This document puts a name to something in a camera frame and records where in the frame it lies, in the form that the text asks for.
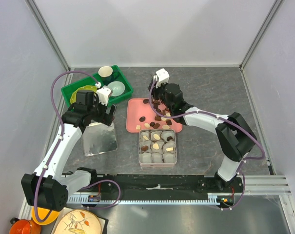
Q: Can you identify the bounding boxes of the silver tin lid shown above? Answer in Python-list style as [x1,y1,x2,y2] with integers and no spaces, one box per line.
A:
[81,122,118,157]

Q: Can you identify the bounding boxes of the pink plastic tray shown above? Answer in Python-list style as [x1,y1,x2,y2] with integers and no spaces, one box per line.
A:
[126,98,183,133]

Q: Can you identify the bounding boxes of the white oval chocolate piece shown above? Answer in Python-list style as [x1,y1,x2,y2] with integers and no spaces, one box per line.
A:
[151,133,161,141]

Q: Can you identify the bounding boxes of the brown oval chocolate piece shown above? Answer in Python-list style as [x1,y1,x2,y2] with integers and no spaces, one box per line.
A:
[141,145,149,152]

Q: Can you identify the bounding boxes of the white egg chocolate piece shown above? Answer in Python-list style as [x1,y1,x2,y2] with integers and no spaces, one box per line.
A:
[152,143,159,150]

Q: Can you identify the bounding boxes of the pink chocolate tin box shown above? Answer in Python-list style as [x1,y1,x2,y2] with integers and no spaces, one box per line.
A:
[138,129,177,168]

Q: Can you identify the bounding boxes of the metal tongs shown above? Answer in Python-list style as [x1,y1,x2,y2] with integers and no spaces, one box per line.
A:
[151,74,158,84]

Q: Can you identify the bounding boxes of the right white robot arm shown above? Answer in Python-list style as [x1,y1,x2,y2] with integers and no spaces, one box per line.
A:
[148,78,258,192]

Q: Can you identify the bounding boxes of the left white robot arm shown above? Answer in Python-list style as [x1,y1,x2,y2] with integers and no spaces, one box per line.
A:
[21,86,116,211]

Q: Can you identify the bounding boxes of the pale green bowl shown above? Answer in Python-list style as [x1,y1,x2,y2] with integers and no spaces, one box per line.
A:
[107,81,125,97]

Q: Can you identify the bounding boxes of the yellow green plate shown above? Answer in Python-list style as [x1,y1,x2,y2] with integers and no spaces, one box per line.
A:
[70,85,97,107]

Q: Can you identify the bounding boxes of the green plastic crate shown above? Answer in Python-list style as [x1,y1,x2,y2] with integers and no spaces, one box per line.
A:
[61,65,134,107]

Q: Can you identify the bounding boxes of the dark teal mug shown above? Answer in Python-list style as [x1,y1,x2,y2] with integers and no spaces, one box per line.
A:
[98,66,120,85]

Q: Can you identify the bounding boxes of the decorated round plate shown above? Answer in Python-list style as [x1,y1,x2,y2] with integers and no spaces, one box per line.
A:
[54,209,102,234]

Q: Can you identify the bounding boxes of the yellow bowl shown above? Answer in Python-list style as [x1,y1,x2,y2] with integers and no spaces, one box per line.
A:
[32,207,59,226]

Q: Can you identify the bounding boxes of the orange mug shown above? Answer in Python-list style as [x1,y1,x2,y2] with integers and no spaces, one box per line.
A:
[9,218,41,234]

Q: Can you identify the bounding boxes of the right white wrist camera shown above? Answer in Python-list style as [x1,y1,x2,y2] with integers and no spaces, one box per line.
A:
[153,68,170,88]

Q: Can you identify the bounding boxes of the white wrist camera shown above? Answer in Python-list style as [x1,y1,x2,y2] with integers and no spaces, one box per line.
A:
[153,68,170,88]
[95,85,113,106]

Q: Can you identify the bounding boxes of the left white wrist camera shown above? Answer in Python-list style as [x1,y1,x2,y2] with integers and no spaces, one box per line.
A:
[95,85,113,106]

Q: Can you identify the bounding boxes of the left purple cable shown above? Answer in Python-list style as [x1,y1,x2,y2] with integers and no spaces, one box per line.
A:
[33,70,101,223]

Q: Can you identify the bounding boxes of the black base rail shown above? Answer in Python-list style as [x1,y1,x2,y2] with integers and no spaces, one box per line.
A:
[78,174,244,195]

